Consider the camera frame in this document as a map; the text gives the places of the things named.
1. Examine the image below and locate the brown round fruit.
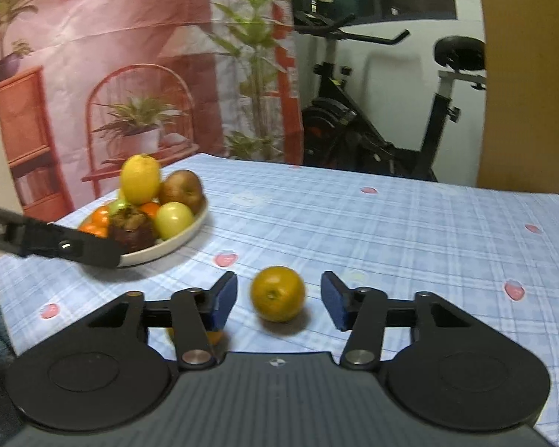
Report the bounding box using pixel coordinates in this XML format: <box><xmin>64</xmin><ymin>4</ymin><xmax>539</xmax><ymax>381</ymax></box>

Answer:
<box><xmin>249</xmin><ymin>266</ymin><xmax>306</xmax><ymax>323</ymax></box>

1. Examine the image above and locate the small green apple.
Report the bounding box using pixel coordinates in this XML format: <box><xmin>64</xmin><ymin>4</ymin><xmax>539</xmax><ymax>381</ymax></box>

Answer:
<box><xmin>108</xmin><ymin>198</ymin><xmax>130</xmax><ymax>217</ymax></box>

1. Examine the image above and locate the yellow lemon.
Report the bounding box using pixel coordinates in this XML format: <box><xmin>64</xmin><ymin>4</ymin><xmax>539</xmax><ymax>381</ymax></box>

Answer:
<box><xmin>120</xmin><ymin>155</ymin><xmax>161</xmax><ymax>205</ymax></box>

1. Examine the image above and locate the beige round plate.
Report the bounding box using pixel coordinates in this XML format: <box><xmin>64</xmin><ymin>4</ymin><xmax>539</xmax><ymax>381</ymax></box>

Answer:
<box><xmin>78</xmin><ymin>200</ymin><xmax>209</xmax><ymax>267</ymax></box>

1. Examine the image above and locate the orange tangerine front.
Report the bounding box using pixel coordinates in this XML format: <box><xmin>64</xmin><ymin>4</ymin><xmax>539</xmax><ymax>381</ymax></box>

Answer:
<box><xmin>78</xmin><ymin>222</ymin><xmax>108</xmax><ymax>238</ymax></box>

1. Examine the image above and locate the orange tangerine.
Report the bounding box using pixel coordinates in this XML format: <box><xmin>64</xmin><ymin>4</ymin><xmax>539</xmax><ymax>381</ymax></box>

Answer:
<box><xmin>91</xmin><ymin>205</ymin><xmax>110</xmax><ymax>228</ymax></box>
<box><xmin>139</xmin><ymin>202</ymin><xmax>160</xmax><ymax>220</ymax></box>
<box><xmin>78</xmin><ymin>222</ymin><xmax>108</xmax><ymax>238</ymax></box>

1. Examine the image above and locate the orange tangerine left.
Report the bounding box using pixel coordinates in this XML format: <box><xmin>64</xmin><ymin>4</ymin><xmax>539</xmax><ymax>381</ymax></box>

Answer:
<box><xmin>91</xmin><ymin>205</ymin><xmax>110</xmax><ymax>228</ymax></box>

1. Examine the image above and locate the dark purple mangosteen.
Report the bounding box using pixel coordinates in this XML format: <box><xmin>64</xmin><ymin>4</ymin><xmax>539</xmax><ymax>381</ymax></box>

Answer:
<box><xmin>108</xmin><ymin>206</ymin><xmax>157</xmax><ymax>253</ymax></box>

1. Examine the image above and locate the orange tangerine middle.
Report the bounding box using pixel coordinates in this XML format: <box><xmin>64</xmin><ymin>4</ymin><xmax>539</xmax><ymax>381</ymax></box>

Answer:
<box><xmin>139</xmin><ymin>202</ymin><xmax>160</xmax><ymax>220</ymax></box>

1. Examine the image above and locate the red brown apple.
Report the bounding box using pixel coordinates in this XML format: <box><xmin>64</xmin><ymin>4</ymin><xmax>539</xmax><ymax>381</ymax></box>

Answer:
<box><xmin>158</xmin><ymin>169</ymin><xmax>206</xmax><ymax>215</ymax></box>

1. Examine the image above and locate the blue plaid tablecloth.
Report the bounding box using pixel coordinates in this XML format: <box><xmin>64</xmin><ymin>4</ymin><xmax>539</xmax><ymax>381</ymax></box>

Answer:
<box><xmin>0</xmin><ymin>154</ymin><xmax>559</xmax><ymax>445</ymax></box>

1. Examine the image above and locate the black exercise bike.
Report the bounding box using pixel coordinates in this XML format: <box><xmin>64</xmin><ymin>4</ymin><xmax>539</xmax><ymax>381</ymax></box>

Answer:
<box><xmin>290</xmin><ymin>0</ymin><xmax>488</xmax><ymax>183</ymax></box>

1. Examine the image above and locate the printed pink backdrop cloth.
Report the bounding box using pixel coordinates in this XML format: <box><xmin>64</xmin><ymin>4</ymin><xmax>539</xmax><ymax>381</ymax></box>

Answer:
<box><xmin>0</xmin><ymin>0</ymin><xmax>303</xmax><ymax>220</ymax></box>

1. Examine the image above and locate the brown wooden board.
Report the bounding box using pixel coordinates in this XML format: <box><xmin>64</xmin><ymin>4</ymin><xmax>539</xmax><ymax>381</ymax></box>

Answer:
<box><xmin>478</xmin><ymin>0</ymin><xmax>559</xmax><ymax>194</ymax></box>

